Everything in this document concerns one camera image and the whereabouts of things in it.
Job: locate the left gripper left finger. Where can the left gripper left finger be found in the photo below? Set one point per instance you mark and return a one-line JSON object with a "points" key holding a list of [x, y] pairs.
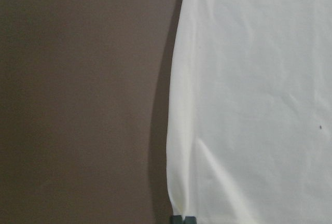
{"points": [[176, 219]]}

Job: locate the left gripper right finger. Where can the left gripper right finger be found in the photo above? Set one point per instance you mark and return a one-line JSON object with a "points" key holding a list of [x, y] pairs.
{"points": [[190, 220]]}

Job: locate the cream long-sleeve cat shirt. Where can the cream long-sleeve cat shirt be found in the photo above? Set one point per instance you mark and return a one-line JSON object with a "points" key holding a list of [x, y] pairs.
{"points": [[249, 127]]}

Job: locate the brown paper table cover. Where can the brown paper table cover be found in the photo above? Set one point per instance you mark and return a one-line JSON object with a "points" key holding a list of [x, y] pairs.
{"points": [[84, 110]]}

